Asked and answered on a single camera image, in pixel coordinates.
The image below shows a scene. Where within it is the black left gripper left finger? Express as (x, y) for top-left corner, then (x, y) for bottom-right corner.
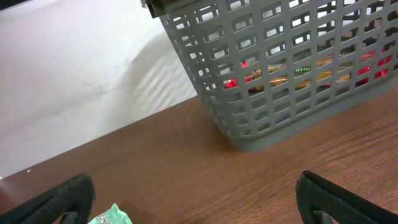
(1, 173), (95, 224)

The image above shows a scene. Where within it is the mint green snack bar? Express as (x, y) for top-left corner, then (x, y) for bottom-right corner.
(88, 203), (133, 224)

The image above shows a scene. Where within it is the grey plastic lattice basket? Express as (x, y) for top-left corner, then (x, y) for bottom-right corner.
(142, 0), (397, 151)

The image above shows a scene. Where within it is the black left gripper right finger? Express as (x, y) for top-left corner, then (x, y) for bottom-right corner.
(295, 170), (397, 224)

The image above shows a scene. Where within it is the orange spaghetti pasta package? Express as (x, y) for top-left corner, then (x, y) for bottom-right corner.
(224, 50), (392, 92)

